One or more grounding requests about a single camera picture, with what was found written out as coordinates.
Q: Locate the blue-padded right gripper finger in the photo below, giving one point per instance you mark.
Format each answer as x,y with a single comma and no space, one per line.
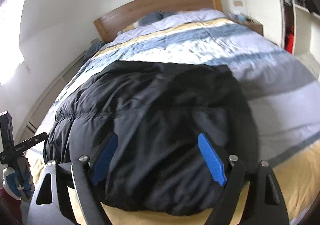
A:
229,172

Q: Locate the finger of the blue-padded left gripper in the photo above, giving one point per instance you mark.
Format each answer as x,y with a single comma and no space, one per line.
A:
87,172

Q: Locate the black puffer down jacket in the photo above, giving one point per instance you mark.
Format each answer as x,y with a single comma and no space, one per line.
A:
157,111

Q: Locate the striped blue yellow duvet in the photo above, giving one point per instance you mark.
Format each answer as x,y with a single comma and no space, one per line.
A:
282,93

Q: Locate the red bag in wardrobe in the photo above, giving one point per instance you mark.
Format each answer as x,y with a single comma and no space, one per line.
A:
289,39

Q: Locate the wooden bedside table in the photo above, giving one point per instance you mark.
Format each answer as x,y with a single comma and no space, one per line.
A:
252,25

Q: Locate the dark blue pillow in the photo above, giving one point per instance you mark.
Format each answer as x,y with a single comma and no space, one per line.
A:
154,17

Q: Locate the wooden bed headboard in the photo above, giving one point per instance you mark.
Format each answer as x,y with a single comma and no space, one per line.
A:
111,23

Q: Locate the white open wardrobe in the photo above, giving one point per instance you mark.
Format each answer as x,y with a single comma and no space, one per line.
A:
277,16

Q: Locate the beige wall switch plate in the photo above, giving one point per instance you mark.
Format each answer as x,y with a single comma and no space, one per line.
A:
237,3

